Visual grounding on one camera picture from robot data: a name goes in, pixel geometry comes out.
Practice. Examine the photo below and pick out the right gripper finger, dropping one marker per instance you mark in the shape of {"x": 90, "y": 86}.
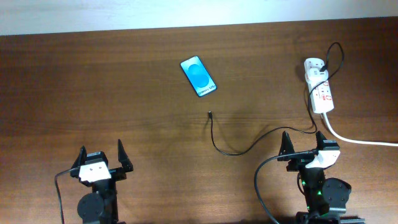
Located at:
{"x": 324, "y": 144}
{"x": 286, "y": 148}

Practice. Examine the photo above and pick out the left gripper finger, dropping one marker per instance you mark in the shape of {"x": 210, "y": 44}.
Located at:
{"x": 80, "y": 160}
{"x": 123, "y": 158}

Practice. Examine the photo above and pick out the blue Galaxy smartphone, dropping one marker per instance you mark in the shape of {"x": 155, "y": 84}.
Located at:
{"x": 198, "y": 76}

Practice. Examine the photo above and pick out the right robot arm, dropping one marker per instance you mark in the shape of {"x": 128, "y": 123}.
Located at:
{"x": 325, "y": 198}

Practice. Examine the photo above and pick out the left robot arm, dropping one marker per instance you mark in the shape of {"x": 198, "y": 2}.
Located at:
{"x": 101, "y": 204}

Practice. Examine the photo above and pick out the white power strip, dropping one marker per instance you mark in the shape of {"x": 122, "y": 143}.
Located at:
{"x": 321, "y": 98}

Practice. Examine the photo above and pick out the white USB charger adapter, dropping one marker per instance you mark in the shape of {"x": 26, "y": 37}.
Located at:
{"x": 314, "y": 76}

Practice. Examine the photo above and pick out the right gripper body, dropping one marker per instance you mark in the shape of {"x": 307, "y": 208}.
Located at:
{"x": 300, "y": 162}

